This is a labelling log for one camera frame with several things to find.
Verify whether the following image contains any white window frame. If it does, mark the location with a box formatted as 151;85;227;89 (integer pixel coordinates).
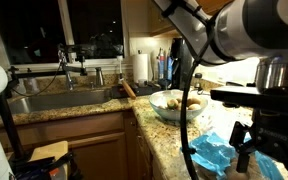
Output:
0;0;132;73

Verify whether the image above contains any blue and clear plastic bag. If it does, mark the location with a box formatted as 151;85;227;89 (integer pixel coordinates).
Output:
180;109;285;180

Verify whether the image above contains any black dish tray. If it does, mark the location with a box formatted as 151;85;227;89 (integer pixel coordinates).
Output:
110;83;162;99

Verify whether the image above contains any wooden cabinet door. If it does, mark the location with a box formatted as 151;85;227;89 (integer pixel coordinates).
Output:
67;132;129;180

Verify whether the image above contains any clear drinking glass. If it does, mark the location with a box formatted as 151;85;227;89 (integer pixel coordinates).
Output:
23;77;40;95

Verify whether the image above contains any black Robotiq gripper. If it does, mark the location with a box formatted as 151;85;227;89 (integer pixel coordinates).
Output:
229;109;288;180

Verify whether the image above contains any small jar with black lid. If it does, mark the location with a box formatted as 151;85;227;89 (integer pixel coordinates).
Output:
194;72;204;91

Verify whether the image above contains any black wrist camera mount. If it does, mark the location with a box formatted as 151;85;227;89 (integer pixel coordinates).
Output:
210;85;288;117

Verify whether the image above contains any chrome kitchen faucet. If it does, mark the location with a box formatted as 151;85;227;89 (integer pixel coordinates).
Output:
57;49;77;92

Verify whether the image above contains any black coffee machine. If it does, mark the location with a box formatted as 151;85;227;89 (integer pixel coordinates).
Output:
170;37;194;92

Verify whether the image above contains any clear glass bowl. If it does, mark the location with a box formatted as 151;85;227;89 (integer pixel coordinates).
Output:
148;89;209;122

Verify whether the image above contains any white dish brush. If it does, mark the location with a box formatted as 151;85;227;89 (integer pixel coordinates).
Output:
116;54;125;84

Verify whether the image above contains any wooden sink front panel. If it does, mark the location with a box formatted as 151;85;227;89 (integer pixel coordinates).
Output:
0;111;125;148

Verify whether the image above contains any steel soap dispenser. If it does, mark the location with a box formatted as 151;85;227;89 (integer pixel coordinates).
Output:
94;66;105;88

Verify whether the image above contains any black camera stand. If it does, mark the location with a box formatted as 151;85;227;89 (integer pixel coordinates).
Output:
0;43;88;164

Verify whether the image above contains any dark bag with orange tag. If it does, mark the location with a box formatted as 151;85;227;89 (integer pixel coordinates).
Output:
12;152;83;180

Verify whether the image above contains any tan cardboard box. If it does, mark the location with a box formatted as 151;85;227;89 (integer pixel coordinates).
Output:
28;140;70;180

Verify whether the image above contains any greenish brown potato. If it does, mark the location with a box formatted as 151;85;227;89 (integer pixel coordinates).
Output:
166;98;180;110

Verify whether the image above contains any stainless steel sink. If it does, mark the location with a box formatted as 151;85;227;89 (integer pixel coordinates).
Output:
7;89;113;116

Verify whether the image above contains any wooden upper cabinet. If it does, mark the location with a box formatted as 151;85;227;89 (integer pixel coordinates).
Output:
150;0;182;36

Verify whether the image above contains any white paper towel roll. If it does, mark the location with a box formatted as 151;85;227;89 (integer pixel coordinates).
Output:
132;52;150;84

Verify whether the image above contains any wooden handled tool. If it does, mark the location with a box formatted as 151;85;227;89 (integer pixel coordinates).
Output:
119;78;137;100

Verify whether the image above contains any wooden drawer front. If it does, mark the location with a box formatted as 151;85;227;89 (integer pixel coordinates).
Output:
136;126;153;180

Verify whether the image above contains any thin black cable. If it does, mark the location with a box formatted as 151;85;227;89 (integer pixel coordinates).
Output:
10;64;65;98

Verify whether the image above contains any red and blue bottle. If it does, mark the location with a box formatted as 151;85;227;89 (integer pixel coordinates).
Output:
157;48;167;81

